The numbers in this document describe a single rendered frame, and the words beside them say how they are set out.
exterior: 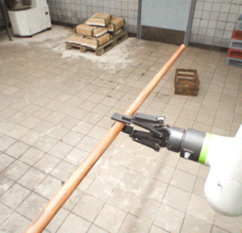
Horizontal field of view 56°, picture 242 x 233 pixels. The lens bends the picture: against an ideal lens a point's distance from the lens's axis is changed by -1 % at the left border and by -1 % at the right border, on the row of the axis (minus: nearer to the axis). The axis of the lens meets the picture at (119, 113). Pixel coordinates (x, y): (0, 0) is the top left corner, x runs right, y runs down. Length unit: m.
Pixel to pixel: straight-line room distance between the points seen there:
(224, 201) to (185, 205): 1.47
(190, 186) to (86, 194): 0.89
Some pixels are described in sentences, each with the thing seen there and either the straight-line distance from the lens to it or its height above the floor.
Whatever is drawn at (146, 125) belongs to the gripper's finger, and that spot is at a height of 1.22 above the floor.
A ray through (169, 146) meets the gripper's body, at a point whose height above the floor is 1.20.
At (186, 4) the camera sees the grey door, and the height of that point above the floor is 0.79.
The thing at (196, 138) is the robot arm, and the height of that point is 1.24.
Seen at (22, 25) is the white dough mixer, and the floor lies 0.30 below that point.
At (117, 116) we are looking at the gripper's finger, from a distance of 0.76.
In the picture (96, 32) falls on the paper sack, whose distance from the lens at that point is 4.45.
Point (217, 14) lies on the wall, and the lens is 4.87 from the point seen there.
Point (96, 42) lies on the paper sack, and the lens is 4.37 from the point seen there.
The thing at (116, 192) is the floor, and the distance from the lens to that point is 2.04.
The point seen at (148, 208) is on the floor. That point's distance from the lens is 1.97.
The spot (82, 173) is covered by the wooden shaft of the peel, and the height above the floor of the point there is 1.21.
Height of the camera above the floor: 1.67
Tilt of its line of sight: 36 degrees down
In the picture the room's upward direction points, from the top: straight up
